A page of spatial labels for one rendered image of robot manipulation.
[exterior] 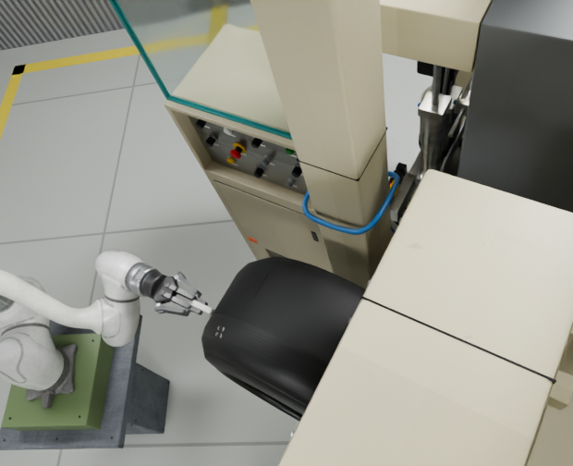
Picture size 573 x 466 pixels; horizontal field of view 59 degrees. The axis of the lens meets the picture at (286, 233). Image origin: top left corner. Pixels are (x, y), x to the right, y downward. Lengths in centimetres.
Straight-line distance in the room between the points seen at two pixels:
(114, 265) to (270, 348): 65
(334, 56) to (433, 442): 50
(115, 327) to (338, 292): 76
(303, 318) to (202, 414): 163
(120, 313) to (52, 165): 235
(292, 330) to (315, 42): 58
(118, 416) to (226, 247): 120
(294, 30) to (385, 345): 43
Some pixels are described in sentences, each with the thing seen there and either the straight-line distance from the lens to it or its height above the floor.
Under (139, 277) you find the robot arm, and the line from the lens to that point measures 149.
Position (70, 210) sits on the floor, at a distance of 351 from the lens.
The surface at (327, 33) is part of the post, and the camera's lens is 70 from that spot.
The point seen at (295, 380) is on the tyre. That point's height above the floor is 144.
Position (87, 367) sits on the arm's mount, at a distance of 206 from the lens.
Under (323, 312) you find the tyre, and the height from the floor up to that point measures 144.
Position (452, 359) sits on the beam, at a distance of 68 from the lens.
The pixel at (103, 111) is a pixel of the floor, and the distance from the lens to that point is 392.
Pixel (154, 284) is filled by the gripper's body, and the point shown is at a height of 124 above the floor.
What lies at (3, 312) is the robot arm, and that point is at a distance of 196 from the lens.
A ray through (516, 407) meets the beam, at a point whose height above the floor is 178.
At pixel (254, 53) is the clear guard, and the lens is 133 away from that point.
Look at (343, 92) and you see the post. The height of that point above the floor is 188.
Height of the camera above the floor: 244
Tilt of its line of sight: 59 degrees down
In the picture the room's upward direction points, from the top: 23 degrees counter-clockwise
